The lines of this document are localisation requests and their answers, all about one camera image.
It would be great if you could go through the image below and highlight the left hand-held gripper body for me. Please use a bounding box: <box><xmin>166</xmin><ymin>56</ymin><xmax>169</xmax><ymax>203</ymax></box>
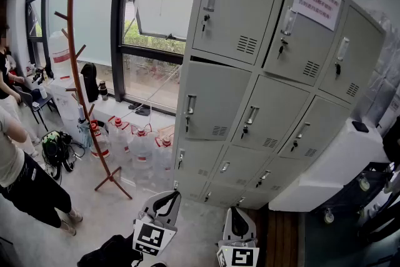
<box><xmin>132</xmin><ymin>211</ymin><xmax>178</xmax><ymax>257</ymax></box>

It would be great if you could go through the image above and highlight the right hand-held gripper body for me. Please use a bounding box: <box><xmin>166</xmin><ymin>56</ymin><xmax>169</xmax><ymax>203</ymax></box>
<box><xmin>216</xmin><ymin>239</ymin><xmax>260</xmax><ymax>267</ymax></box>

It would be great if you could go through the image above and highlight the grey metal locker door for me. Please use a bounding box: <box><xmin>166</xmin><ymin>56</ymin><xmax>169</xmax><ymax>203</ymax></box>
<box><xmin>180</xmin><ymin>61</ymin><xmax>253</xmax><ymax>141</ymax></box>
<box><xmin>231</xmin><ymin>74</ymin><xmax>311</xmax><ymax>153</ymax></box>
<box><xmin>277</xmin><ymin>95</ymin><xmax>351</xmax><ymax>160</ymax></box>

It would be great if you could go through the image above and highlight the grey metal locker cabinet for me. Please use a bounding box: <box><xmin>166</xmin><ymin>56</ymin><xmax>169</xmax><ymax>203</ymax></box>
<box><xmin>172</xmin><ymin>0</ymin><xmax>387</xmax><ymax>210</ymax></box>

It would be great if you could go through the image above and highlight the person's left forearm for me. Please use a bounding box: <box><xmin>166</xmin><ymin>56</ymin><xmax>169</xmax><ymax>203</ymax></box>
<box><xmin>77</xmin><ymin>233</ymin><xmax>144</xmax><ymax>267</ymax></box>

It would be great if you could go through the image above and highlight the wooden slat platform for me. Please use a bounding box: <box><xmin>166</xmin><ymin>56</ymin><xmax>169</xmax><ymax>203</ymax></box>
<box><xmin>267</xmin><ymin>209</ymin><xmax>301</xmax><ymax>267</ymax></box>

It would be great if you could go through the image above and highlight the wooden crate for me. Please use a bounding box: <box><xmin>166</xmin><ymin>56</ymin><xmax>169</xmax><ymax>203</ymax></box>
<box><xmin>156</xmin><ymin>124</ymin><xmax>176</xmax><ymax>139</ymax></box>

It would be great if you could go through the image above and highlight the teal folded umbrella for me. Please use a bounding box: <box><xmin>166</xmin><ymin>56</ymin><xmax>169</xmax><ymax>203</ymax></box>
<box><xmin>76</xmin><ymin>104</ymin><xmax>93</xmax><ymax>148</ymax></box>

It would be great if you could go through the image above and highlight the white equipment housing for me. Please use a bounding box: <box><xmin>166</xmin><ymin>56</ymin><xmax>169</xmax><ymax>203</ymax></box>
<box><xmin>268</xmin><ymin>117</ymin><xmax>391</xmax><ymax>213</ymax></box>

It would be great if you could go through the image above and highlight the black wheeled cart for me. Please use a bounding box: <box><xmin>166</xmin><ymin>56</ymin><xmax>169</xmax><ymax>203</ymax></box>
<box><xmin>309</xmin><ymin>162</ymin><xmax>400</xmax><ymax>224</ymax></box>

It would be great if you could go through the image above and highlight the green and black bag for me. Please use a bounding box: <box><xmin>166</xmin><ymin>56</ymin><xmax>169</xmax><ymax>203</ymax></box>
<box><xmin>40</xmin><ymin>129</ymin><xmax>86</xmax><ymax>181</ymax></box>

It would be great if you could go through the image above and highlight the dark thermos bottle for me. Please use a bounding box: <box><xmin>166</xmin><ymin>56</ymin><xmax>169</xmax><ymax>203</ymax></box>
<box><xmin>98</xmin><ymin>80</ymin><xmax>109</xmax><ymax>101</ymax></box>

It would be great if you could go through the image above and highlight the white water dispenser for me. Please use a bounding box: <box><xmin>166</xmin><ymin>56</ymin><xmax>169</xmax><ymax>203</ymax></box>
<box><xmin>49</xmin><ymin>76</ymin><xmax>91</xmax><ymax>143</ymax></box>

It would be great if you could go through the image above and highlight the black backpack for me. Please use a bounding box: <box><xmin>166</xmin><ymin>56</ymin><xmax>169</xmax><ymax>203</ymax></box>
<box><xmin>80</xmin><ymin>62</ymin><xmax>100</xmax><ymax>103</ymax></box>

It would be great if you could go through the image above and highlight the black phone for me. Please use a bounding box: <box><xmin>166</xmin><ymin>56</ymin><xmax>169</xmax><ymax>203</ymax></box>
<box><xmin>351</xmin><ymin>120</ymin><xmax>370</xmax><ymax>134</ymax></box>

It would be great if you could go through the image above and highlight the blue chair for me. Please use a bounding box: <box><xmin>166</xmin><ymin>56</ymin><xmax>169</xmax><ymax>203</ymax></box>
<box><xmin>12</xmin><ymin>86</ymin><xmax>59</xmax><ymax>132</ymax></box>

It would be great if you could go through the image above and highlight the black hanging garment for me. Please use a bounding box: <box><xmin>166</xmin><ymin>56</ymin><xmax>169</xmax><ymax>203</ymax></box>
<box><xmin>382</xmin><ymin>115</ymin><xmax>400</xmax><ymax>166</ymax></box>

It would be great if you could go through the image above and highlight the small black device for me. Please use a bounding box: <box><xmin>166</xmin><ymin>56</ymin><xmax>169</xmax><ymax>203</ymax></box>
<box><xmin>32</xmin><ymin>68</ymin><xmax>45</xmax><ymax>85</ymax></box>

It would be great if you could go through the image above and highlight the large clear dispenser water jug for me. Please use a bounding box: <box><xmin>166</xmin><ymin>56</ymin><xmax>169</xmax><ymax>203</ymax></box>
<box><xmin>48</xmin><ymin>30</ymin><xmax>76</xmax><ymax>79</ymax></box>

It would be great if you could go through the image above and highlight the red-brown wooden coat rack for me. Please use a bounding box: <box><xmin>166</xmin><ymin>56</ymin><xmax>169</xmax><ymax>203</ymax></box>
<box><xmin>53</xmin><ymin>0</ymin><xmax>134</xmax><ymax>200</ymax></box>

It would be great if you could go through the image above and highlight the frosted glass panel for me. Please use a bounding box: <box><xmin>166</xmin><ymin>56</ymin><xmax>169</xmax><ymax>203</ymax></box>
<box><xmin>46</xmin><ymin>0</ymin><xmax>118</xmax><ymax>66</ymax></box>

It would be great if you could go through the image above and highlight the silver foil sheet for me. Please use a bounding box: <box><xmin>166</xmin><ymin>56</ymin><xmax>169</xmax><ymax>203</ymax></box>
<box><xmin>352</xmin><ymin>8</ymin><xmax>400</xmax><ymax>123</ymax></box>

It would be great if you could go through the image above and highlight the white paper notice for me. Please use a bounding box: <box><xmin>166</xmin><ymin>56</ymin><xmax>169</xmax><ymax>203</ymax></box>
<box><xmin>292</xmin><ymin>0</ymin><xmax>342</xmax><ymax>31</ymax></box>

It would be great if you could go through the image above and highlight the black window frame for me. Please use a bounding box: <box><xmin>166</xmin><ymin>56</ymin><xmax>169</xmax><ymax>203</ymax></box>
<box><xmin>24</xmin><ymin>0</ymin><xmax>56</xmax><ymax>73</ymax></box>
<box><xmin>111</xmin><ymin>0</ymin><xmax>203</xmax><ymax>116</ymax></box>

